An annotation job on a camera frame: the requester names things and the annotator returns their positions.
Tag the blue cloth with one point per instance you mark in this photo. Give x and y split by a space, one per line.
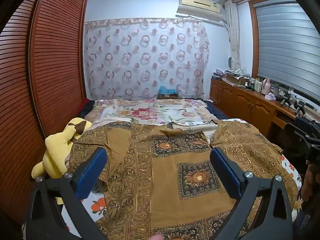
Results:
167 89

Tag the black and red cloth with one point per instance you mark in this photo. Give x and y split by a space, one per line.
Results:
86 106

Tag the grey handheld device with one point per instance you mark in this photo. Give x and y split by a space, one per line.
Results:
285 100
300 107

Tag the yellow plush toy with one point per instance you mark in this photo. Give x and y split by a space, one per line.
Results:
56 152

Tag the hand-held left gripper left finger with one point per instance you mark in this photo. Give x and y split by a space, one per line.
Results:
90 173

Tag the brown patterned garment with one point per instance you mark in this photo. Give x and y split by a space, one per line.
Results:
155 180

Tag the wooden louvered wardrobe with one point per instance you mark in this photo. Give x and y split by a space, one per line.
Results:
50 67

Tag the small cardboard box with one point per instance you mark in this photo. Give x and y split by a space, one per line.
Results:
167 96

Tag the orange-print bed sheet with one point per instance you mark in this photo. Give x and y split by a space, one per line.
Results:
97 205

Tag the sheer circle-print curtain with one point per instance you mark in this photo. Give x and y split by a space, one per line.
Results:
147 60

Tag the wooden cabinet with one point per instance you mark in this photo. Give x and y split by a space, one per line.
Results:
240 102

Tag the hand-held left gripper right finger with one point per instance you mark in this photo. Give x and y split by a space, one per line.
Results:
226 176

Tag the grey window blind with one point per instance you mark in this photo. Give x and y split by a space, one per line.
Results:
287 45

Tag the open cardboard box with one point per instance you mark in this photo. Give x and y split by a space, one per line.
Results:
236 78

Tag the tied beige curtain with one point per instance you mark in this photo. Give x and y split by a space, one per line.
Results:
233 37

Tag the wall air conditioner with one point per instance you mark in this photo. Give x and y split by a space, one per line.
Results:
200 7

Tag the floral blanket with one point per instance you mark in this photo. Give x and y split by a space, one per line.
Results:
150 112

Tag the black office chair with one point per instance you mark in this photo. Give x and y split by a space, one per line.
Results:
301 127

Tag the dark blue bed sheet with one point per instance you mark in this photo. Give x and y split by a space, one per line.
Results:
217 111

